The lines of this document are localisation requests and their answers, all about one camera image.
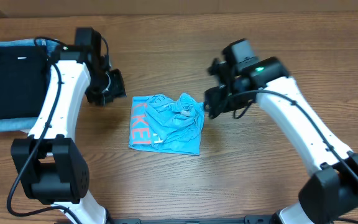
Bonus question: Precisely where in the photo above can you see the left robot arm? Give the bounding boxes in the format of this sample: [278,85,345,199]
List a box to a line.
[6,45,126,223]

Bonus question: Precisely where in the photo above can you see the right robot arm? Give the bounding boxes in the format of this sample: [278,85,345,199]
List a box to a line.
[204,57,358,223]

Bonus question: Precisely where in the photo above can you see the folded blue jeans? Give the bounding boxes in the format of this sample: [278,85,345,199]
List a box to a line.
[0,39,37,133]

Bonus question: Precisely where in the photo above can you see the light blue printed t-shirt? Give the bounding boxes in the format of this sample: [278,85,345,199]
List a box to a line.
[129,93,204,156]

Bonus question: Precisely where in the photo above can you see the black folded garment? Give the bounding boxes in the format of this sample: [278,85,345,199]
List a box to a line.
[0,46,48,119]

